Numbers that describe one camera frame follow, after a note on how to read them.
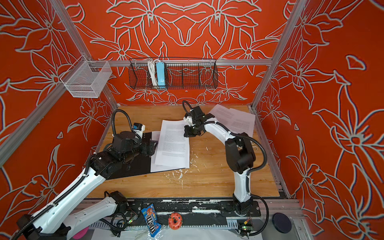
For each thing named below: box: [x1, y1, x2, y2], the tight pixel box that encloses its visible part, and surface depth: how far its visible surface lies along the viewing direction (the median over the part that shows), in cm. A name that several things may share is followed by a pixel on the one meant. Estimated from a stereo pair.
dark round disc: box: [272, 212, 292, 234], surface depth 70 cm
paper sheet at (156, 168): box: [150, 131, 186, 173], surface depth 87 cm
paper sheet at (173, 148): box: [155, 119, 190, 169], surface depth 91 cm
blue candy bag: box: [141, 203, 162, 238], surface depth 70 cm
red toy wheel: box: [168, 212, 183, 230], surface depth 70 cm
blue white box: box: [156, 62, 166, 89], surface depth 92 cm
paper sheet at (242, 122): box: [228, 108, 256, 138], surface depth 113 cm
